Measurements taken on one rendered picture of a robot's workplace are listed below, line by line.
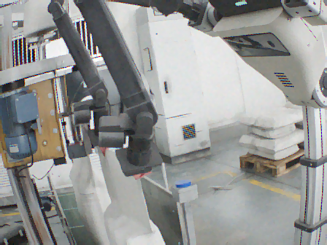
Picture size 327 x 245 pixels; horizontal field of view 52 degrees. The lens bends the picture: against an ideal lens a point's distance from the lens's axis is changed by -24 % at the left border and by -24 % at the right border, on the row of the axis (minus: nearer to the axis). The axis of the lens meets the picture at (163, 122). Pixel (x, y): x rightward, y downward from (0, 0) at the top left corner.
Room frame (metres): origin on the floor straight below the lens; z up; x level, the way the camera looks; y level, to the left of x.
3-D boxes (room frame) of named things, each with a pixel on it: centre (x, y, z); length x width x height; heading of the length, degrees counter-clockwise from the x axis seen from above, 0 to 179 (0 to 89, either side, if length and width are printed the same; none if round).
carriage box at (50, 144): (1.56, 0.59, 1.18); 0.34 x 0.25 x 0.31; 109
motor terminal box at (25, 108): (1.24, 0.46, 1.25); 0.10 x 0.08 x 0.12; 134
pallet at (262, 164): (4.33, -1.48, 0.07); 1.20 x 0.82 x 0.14; 111
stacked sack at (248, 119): (4.40, -1.13, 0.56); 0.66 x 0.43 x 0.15; 106
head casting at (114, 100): (1.70, 0.27, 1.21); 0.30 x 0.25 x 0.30; 19
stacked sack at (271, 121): (4.02, -1.28, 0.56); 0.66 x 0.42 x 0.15; 109
